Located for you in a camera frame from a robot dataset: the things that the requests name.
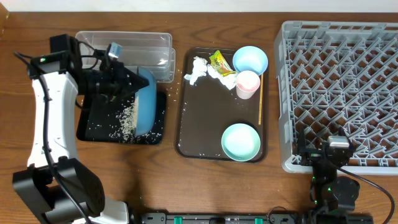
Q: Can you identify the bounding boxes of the black rectangular tray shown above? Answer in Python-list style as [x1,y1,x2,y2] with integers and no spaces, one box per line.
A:
[76,91,167,145]

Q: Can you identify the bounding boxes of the dark blue plate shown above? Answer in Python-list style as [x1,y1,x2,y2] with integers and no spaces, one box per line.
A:
[135,67,157,136]

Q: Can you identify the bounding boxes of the wooden chopstick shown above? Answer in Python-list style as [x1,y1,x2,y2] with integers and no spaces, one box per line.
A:
[258,73,264,125]

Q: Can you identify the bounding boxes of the light blue bowl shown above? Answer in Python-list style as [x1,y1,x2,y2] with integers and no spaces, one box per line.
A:
[233,46,269,75]

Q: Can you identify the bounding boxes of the crumpled white napkin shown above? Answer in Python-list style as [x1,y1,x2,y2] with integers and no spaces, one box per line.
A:
[207,65,238,90]

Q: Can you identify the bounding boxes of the pile of rice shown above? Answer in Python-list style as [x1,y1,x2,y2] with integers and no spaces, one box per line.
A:
[105,96,163,145]

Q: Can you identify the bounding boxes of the pink cup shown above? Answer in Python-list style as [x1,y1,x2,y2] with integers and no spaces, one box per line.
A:
[236,70,261,100]

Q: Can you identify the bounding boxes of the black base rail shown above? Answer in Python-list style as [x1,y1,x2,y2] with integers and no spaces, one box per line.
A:
[137,213,374,224]

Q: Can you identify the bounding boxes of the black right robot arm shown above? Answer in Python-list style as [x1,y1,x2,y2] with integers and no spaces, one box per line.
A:
[295,127,360,223]

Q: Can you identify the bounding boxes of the grey dishwasher rack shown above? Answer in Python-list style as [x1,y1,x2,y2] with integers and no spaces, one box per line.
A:
[274,21,397,175]

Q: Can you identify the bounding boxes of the yellow green snack wrapper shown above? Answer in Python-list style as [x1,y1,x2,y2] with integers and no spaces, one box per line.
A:
[210,50,236,77]

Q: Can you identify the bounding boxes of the mint green bowl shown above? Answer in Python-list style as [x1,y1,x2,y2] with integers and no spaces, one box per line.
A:
[221,123,261,162]

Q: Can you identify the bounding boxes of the crumpled white tissue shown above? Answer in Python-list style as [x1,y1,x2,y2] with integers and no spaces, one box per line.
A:
[184,56,208,85]

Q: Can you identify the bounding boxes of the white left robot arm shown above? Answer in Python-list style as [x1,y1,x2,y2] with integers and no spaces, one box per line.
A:
[12,50,155,223]

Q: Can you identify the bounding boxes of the clear plastic bin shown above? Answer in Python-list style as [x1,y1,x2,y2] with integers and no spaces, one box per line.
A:
[75,31,175,83]

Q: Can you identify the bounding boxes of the brown serving tray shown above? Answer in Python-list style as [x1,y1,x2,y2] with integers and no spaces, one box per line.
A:
[174,47,269,163]

